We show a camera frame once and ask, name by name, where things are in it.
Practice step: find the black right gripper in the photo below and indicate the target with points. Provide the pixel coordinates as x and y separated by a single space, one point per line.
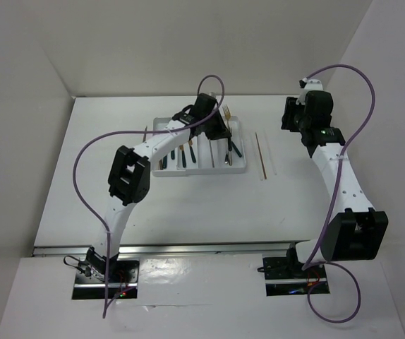
291 108

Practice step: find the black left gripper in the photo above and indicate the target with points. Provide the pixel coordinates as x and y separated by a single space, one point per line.
221 131

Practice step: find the metal chopstick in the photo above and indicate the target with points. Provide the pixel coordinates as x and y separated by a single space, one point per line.
211 154

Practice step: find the gold fork green handle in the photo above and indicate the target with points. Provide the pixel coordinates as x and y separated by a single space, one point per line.
227 116
235 148

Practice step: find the silver fork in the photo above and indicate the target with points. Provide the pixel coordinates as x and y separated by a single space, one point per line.
227 158

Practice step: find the gold knife green handle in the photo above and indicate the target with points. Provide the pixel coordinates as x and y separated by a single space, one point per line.
193 157
183 156

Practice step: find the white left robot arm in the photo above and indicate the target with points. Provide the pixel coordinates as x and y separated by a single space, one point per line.
129 176

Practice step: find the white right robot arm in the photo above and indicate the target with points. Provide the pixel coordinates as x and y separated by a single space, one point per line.
353 229

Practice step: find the white cutlery tray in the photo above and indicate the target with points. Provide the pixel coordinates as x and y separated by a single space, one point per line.
202 153

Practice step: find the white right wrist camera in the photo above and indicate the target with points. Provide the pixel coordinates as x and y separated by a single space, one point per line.
308 85

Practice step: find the aluminium rail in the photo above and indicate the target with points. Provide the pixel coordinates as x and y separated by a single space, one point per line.
173 249

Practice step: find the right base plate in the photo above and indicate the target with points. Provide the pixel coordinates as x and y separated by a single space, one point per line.
282 279

